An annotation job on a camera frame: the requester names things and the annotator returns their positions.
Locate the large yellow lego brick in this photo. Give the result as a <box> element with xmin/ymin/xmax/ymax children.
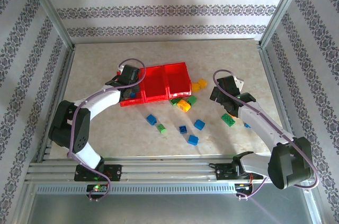
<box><xmin>176</xmin><ymin>98</ymin><xmax>192</xmax><ymax>113</ymax></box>

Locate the long green lego brick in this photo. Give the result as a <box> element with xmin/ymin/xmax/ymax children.
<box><xmin>221</xmin><ymin>112</ymin><xmax>237</xmax><ymax>128</ymax></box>

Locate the controller board with lights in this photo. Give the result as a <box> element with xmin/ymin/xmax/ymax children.
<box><xmin>235</xmin><ymin>182</ymin><xmax>254</xmax><ymax>193</ymax></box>
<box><xmin>86</xmin><ymin>183</ymin><xmax>109</xmax><ymax>196</ymax></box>

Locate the grey metal panel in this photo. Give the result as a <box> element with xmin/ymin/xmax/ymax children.
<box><xmin>26</xmin><ymin>193</ymin><xmax>318</xmax><ymax>224</ymax></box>

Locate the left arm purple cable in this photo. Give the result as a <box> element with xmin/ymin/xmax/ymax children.
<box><xmin>66</xmin><ymin>58</ymin><xmax>148</xmax><ymax>203</ymax></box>

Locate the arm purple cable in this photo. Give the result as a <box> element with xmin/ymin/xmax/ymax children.
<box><xmin>66</xmin><ymin>58</ymin><xmax>148</xmax><ymax>203</ymax></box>
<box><xmin>212</xmin><ymin>69</ymin><xmax>320</xmax><ymax>200</ymax></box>

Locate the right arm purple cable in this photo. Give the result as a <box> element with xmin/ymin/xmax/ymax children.
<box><xmin>212</xmin><ymin>69</ymin><xmax>320</xmax><ymax>200</ymax></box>

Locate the aluminium side rail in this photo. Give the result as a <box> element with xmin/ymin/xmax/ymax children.
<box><xmin>256</xmin><ymin>41</ymin><xmax>301</xmax><ymax>161</ymax></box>
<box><xmin>37</xmin><ymin>45</ymin><xmax>77</xmax><ymax>163</ymax></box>

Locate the aluminium front rail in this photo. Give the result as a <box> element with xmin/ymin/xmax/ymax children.
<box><xmin>25</xmin><ymin>156</ymin><xmax>310</xmax><ymax>184</ymax></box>

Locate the aluminium frame post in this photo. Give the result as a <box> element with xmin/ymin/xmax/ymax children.
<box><xmin>258</xmin><ymin>0</ymin><xmax>309</xmax><ymax>47</ymax></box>
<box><xmin>22</xmin><ymin>0</ymin><xmax>76</xmax><ymax>50</ymax></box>

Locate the slotted grey cable duct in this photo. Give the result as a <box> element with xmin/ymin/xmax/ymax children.
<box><xmin>35</xmin><ymin>183</ymin><xmax>238</xmax><ymax>195</ymax></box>

